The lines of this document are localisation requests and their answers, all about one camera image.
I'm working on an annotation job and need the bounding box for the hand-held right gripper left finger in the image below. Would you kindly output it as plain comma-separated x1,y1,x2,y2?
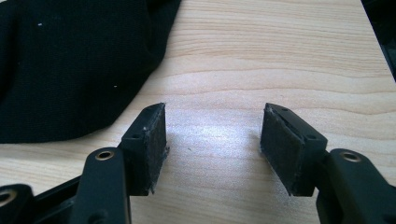
120,102,170,197

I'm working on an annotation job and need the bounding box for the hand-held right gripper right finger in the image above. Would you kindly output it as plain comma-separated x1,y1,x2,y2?
260,102,329,198

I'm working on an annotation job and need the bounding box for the black sock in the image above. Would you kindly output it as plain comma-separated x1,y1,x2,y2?
0,0,183,145

